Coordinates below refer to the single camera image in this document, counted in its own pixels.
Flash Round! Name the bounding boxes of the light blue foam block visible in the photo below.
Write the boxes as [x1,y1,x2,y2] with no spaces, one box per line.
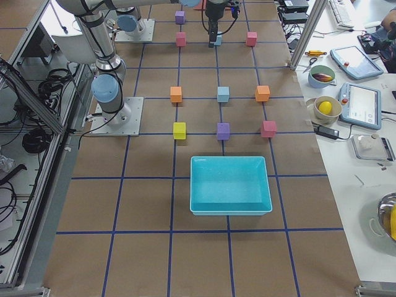
[217,86,230,103]
[213,35,222,46]

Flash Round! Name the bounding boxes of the kitchen scale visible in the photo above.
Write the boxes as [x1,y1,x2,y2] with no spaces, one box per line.
[351,134,395,161]

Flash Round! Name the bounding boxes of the beige bowl with lemon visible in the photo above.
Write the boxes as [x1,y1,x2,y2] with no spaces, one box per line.
[306,96,342,125]

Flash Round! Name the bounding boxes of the steel bowl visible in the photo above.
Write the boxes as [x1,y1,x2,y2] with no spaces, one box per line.
[369,192,395,243]

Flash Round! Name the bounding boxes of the orange foam block left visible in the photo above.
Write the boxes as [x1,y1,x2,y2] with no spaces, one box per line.
[170,86,183,103]

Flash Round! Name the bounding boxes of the orange foam block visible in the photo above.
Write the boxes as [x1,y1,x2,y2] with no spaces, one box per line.
[170,86,183,103]
[255,85,270,102]

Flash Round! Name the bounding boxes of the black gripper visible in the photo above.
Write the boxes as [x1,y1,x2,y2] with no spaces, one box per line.
[205,0,226,48]

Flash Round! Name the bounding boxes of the purple foam block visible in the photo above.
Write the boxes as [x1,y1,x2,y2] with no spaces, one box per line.
[217,123,230,140]
[174,11,186,25]

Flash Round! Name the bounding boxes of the scissors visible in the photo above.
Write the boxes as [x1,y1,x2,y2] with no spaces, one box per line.
[303,57,317,73]

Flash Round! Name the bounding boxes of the pink foam block far left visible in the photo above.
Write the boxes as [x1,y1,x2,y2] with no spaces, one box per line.
[176,32,186,47]

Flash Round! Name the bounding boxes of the lower teach pendant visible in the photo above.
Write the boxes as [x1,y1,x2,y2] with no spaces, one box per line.
[338,83,382,131]

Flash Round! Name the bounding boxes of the aluminium frame post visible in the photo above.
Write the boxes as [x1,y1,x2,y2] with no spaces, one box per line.
[289,0,327,71]

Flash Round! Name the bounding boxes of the teach pendant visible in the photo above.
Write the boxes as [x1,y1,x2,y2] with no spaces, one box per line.
[338,83,382,131]
[330,46,383,80]

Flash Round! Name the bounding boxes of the yellow foam block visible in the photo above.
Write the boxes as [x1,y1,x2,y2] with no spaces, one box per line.
[173,122,186,140]

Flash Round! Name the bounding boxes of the upper teach pendant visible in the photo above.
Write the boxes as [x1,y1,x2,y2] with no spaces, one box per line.
[330,46,383,80]

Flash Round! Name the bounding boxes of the blue bowl with eggplant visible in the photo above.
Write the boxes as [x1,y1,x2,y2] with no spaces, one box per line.
[308,65,335,88]

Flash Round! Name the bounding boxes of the pink foam block far right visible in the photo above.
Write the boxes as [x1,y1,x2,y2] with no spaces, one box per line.
[246,32,257,47]

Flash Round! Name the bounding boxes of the orange foam block right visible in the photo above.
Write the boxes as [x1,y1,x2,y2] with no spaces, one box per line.
[255,85,270,102]

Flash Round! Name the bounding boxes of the pink foam block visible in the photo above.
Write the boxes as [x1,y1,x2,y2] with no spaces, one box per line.
[260,121,277,138]
[246,32,257,47]
[176,32,186,47]

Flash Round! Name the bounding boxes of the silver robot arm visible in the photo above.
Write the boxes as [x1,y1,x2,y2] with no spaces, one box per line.
[116,6,145,34]
[58,1,200,126]

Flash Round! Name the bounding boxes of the pink foam block near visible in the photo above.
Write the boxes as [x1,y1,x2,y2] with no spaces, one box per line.
[260,121,277,138]

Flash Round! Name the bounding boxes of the black power adapter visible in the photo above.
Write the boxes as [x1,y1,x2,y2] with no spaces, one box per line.
[314,126,339,140]

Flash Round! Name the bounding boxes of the purple foam block far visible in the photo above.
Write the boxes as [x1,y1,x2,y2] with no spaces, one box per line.
[174,11,186,25]

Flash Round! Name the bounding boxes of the purple foam block near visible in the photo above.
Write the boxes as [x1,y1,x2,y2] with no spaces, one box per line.
[217,123,230,140]

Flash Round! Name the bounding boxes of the white keyboard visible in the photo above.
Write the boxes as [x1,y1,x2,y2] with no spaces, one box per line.
[328,0,354,30]

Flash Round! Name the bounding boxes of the turquoise plastic tray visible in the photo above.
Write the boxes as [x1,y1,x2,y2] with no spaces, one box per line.
[189,156,273,216]

